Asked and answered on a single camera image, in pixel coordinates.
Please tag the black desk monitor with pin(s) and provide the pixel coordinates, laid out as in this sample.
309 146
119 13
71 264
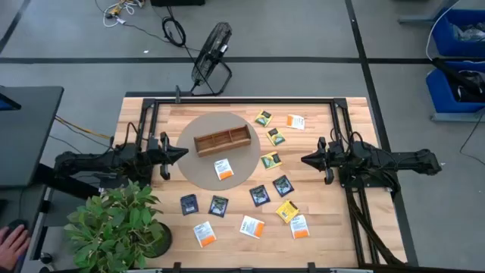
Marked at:
7 103

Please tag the white orange Tazo tea bag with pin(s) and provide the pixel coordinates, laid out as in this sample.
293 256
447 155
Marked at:
223 168
296 122
299 226
252 226
204 234

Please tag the black table clamp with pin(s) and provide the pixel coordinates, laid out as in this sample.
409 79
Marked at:
311 267
176 267

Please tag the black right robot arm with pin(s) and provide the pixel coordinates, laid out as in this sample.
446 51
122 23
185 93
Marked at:
398 161

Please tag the round grey table mat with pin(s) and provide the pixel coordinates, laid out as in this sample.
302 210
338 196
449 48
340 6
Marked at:
197 170

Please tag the black computer mouse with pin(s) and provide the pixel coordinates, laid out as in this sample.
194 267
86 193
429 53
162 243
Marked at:
18 223

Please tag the black desk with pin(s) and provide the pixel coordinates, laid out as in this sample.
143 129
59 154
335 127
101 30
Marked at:
22 204
30 136

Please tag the wooden tea organizer box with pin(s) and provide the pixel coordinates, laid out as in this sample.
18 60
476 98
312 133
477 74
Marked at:
223 149

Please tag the grey metal stand base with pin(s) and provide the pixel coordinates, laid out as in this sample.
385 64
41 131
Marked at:
417 19

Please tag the black bar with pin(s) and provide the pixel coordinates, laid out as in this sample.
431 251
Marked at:
451 74

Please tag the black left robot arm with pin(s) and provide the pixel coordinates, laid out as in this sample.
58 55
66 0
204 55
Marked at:
113 159

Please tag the blue storage bin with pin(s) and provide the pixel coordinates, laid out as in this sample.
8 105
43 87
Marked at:
443 38
439 95

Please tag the dark blue blackcurrant tea bag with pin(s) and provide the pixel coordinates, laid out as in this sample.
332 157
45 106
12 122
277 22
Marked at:
259 195
189 204
283 185
218 206

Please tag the black floor fan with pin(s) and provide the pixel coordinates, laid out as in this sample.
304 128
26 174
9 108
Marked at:
212 45

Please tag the person's hand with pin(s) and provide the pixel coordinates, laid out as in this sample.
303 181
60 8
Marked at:
13 246

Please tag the black plant pot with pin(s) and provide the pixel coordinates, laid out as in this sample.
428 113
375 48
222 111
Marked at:
165 242

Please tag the plain yellow tea bag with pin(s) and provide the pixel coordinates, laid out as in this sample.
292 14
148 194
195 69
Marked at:
287 211

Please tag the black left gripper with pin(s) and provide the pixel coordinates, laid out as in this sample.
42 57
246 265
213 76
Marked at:
165 159

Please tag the black equipment case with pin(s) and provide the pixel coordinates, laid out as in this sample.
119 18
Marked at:
178 2

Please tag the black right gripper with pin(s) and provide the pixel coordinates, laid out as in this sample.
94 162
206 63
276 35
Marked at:
330 157

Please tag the green yellow lemon tea bag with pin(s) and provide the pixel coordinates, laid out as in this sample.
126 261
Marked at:
276 137
263 118
271 160

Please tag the green leafy plant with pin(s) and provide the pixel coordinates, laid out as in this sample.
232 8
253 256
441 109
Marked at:
113 223

